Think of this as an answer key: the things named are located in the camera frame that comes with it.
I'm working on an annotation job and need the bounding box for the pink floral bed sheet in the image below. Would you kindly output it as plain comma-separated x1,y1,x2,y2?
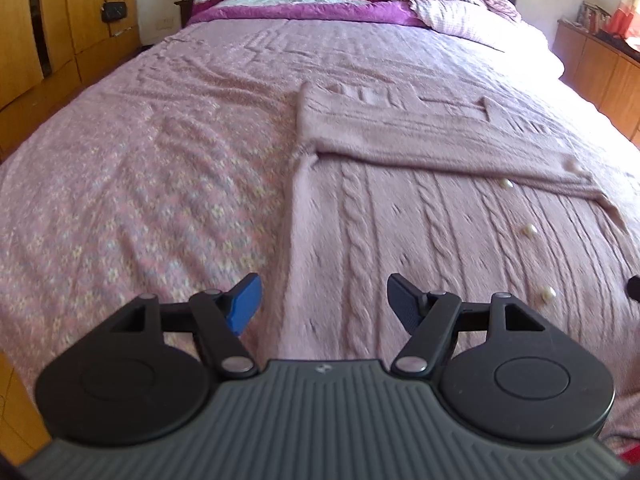
0,15,640,461

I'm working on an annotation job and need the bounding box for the row of books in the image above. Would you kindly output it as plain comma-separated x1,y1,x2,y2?
575,0,614,32

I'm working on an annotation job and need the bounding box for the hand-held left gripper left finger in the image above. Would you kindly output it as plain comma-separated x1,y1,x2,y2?
110,273,264,380

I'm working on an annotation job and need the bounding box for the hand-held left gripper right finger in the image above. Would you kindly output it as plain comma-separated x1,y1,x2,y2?
387,273,546,377

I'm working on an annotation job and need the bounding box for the wooden wardrobe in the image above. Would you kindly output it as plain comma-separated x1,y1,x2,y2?
0,0,144,159

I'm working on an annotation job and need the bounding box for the dark cloth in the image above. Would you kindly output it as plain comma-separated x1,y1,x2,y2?
595,27,640,52

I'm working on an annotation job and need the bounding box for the pink cable-knit cardigan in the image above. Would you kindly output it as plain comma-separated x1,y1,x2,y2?
276,81,640,376

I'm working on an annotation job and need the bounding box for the wooden dresser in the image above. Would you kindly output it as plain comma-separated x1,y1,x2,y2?
552,18,640,149

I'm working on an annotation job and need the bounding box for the pink checked pillow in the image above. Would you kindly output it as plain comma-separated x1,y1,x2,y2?
409,0,507,52

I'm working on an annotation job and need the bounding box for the wooden nightstand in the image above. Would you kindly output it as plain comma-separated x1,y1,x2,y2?
173,0,196,29

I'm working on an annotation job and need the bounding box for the black hanging purse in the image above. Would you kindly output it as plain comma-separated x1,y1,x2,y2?
101,2,129,24

